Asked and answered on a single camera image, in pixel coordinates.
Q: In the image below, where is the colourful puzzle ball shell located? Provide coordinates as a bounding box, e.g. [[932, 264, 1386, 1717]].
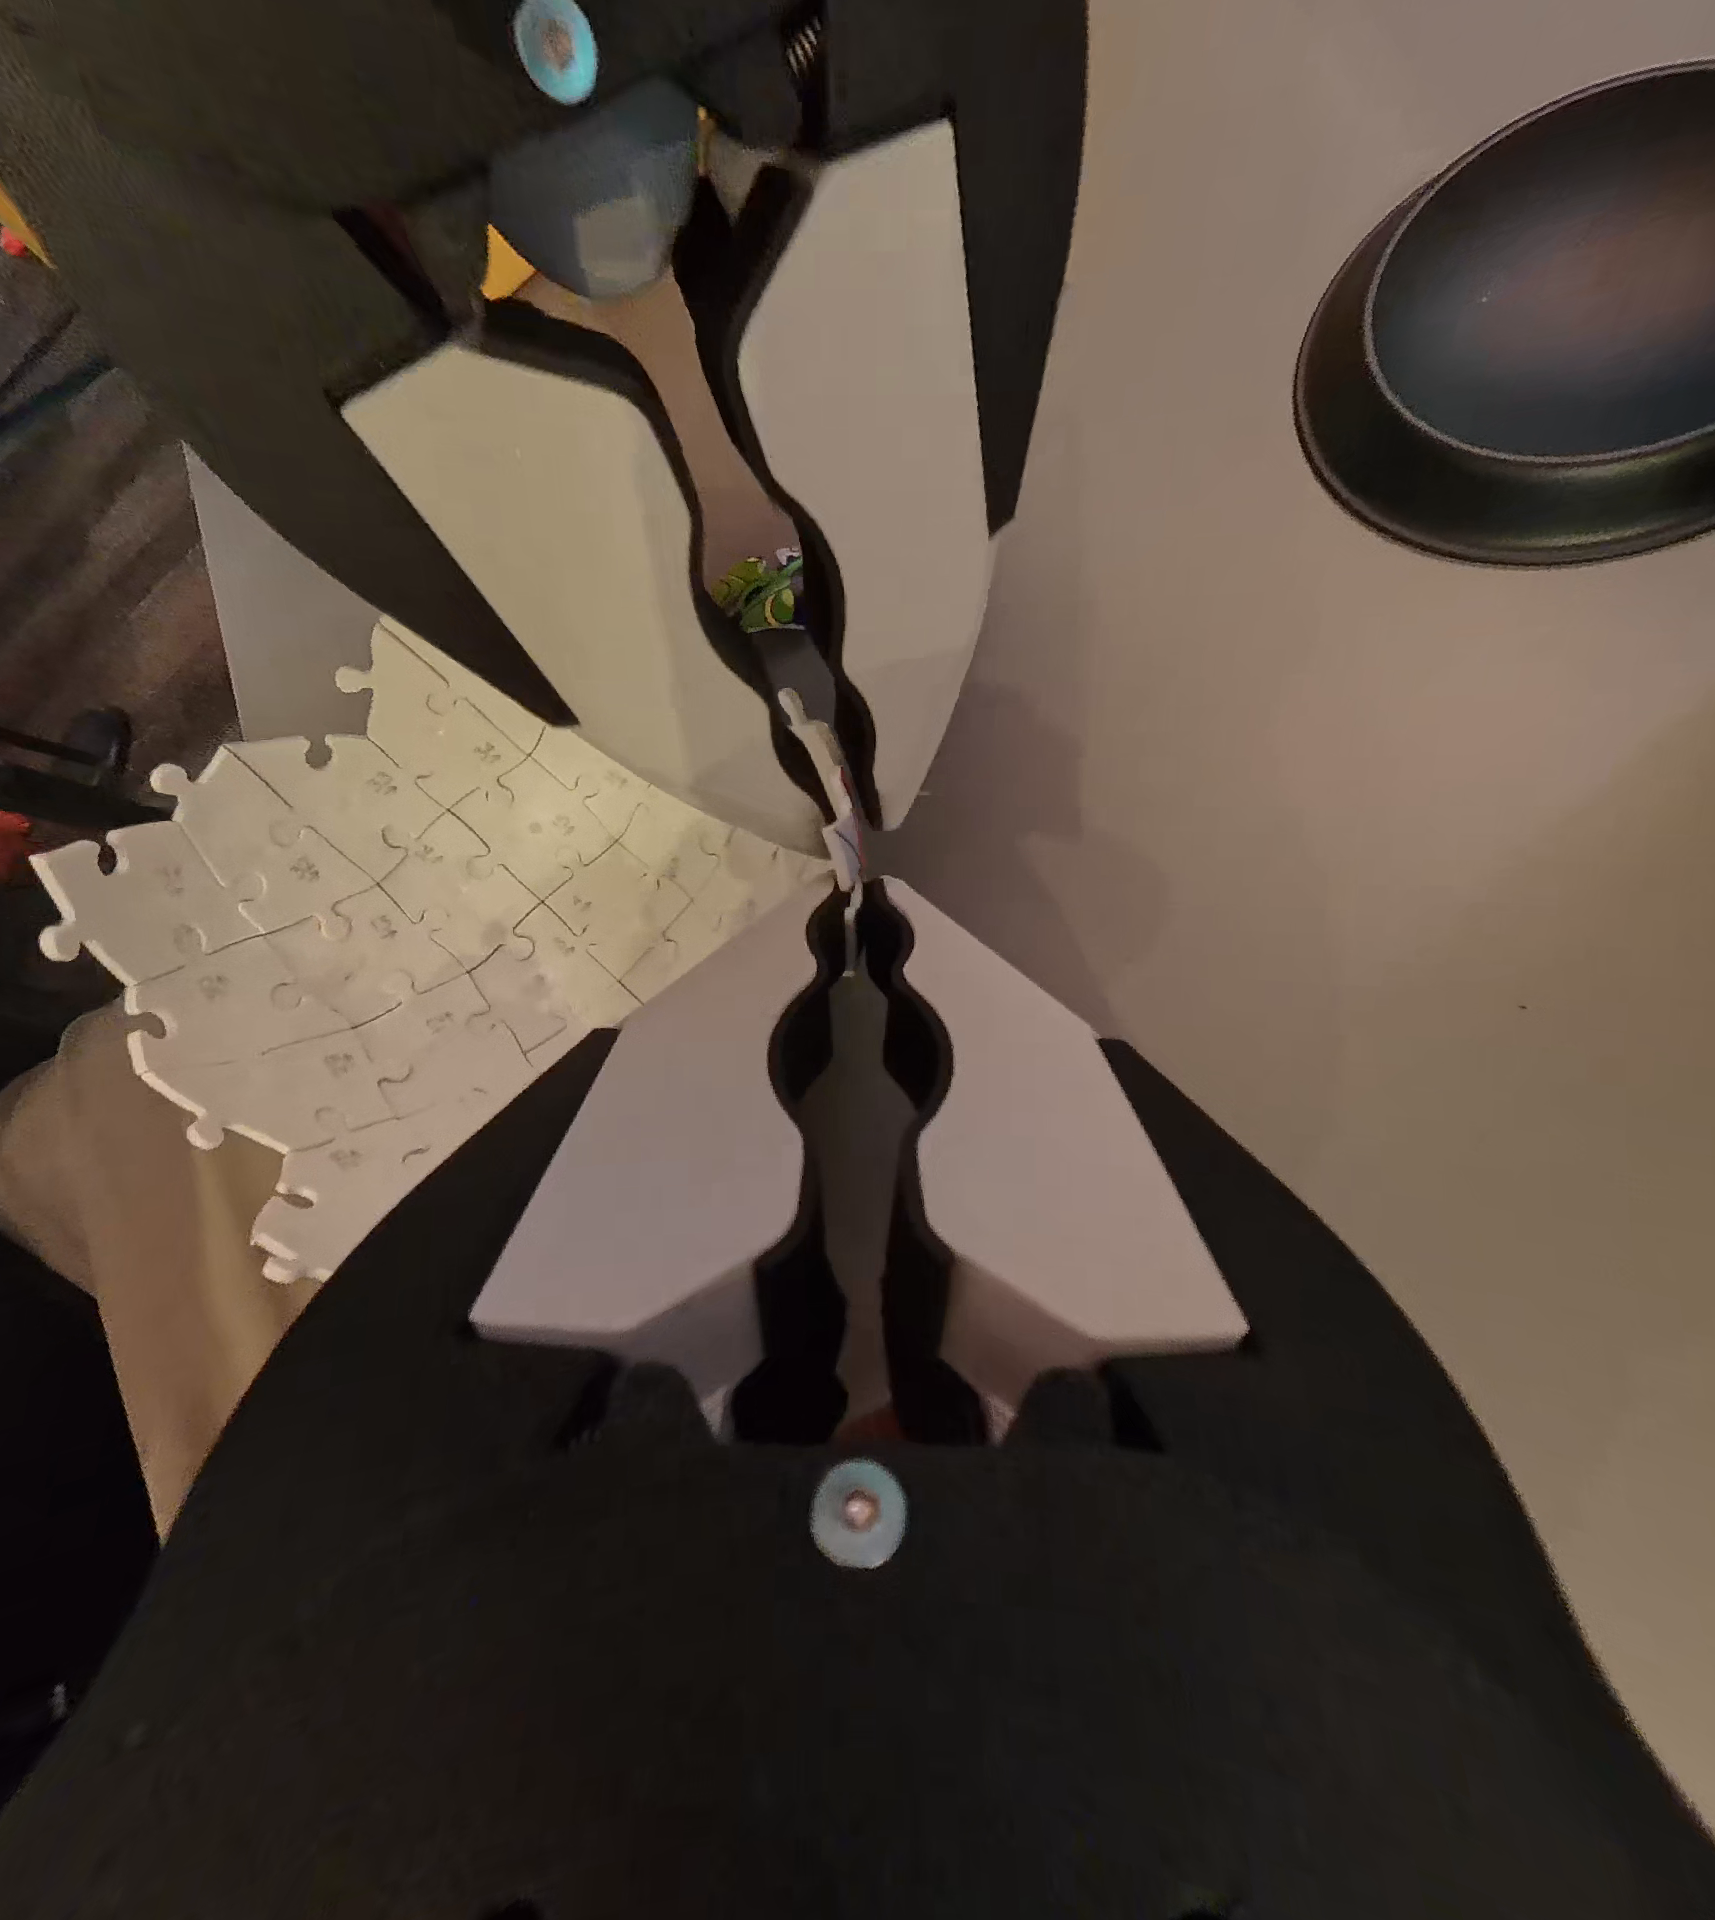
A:
[[37, 623, 872, 1291]]

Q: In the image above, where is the black round ball stand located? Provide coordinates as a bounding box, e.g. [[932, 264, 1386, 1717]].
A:
[[1292, 61, 1715, 570]]

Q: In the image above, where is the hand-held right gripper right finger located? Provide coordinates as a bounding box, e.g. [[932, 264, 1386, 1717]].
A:
[[860, 874, 1252, 1451]]

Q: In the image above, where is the green colourful puzzle piece pair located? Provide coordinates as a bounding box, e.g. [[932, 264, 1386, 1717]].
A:
[[714, 549, 808, 637]]

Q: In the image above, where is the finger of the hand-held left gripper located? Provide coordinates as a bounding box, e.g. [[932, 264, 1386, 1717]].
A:
[[700, 112, 1004, 835], [337, 307, 878, 864]]

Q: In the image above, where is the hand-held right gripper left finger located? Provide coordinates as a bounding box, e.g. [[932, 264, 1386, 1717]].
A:
[[472, 883, 860, 1446]]

